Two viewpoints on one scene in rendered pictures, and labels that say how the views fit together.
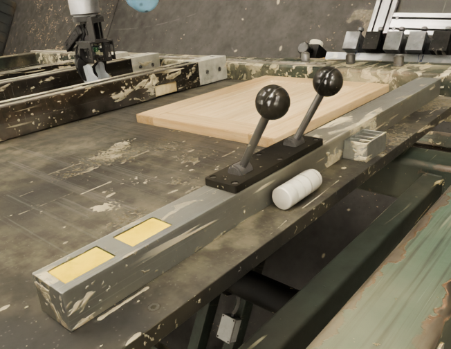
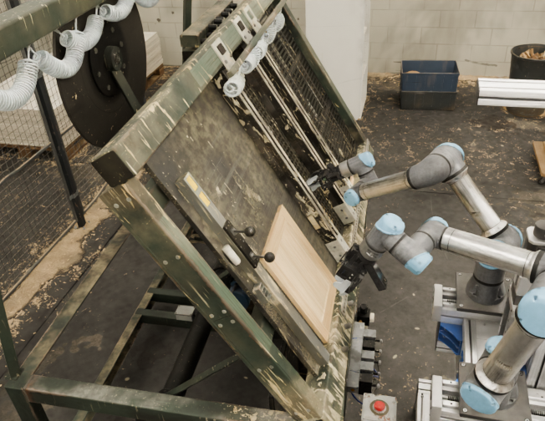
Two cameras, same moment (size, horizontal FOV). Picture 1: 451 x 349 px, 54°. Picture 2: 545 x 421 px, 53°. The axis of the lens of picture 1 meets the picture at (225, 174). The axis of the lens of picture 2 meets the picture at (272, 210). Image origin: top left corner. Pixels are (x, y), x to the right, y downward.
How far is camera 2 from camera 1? 1.45 m
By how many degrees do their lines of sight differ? 20
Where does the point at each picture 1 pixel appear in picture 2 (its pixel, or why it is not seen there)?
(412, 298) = (188, 251)
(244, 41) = (422, 300)
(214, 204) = (216, 220)
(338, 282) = not seen: hidden behind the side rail
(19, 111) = (272, 150)
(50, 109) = (277, 164)
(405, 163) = (262, 321)
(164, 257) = (197, 205)
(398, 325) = (181, 244)
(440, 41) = (364, 377)
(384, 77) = (331, 339)
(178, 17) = not seen: hidden behind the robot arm
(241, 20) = not seen: hidden behind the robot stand
